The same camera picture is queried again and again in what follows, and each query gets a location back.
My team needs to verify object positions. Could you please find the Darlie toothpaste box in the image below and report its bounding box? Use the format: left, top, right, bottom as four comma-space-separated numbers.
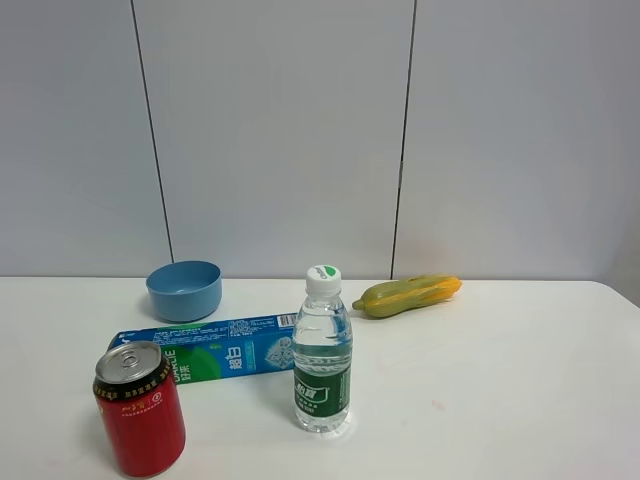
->
109, 313, 297, 385

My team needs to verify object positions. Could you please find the red soda can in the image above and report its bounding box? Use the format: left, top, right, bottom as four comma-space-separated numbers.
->
93, 341, 186, 478

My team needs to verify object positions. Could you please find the blue plastic bowl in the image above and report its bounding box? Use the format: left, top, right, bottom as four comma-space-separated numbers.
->
145, 260, 222, 323

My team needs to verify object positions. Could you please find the toy corn cob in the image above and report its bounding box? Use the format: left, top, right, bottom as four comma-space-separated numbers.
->
352, 275, 462, 319

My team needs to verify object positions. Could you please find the clear water bottle green label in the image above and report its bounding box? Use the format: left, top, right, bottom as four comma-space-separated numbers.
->
292, 264, 353, 434

